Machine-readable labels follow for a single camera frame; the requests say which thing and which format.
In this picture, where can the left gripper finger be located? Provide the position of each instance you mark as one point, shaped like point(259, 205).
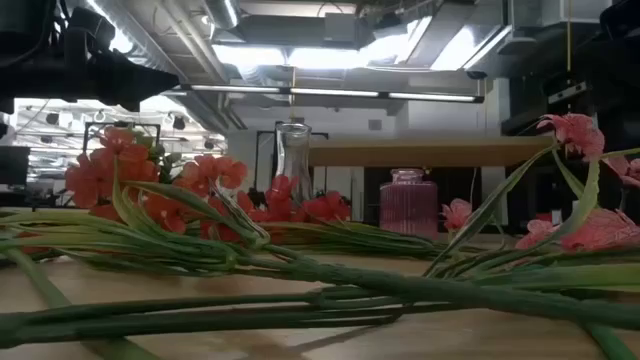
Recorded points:
point(135, 82)

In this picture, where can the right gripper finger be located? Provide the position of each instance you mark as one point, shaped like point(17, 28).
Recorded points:
point(525, 122)

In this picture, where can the pink artificial flower bunch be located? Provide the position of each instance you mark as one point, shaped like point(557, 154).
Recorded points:
point(575, 132)

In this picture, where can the orange artificial flower bunch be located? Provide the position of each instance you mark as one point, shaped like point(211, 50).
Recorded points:
point(117, 165)

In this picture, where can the pink ribbed glass vase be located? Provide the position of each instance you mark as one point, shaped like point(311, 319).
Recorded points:
point(407, 205)

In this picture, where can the clear glass vase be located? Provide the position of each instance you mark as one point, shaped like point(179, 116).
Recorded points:
point(293, 150)

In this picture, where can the red artificial flower bunch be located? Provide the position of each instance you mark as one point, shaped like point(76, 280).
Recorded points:
point(325, 207)

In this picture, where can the raised wooden shelf board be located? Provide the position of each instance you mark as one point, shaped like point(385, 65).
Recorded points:
point(425, 152)

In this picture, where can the black monitor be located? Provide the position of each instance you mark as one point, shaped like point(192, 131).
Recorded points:
point(14, 165)

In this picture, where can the red cup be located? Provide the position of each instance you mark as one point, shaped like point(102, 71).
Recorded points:
point(545, 218)

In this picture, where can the black background robot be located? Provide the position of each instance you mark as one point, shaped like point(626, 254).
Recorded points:
point(257, 197)

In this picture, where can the long ceiling light fixture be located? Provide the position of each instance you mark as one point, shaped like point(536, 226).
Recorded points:
point(330, 92)

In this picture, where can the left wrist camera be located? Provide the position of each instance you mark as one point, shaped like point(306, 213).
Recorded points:
point(92, 30)

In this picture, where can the silver air duct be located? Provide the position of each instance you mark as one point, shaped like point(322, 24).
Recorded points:
point(222, 12)

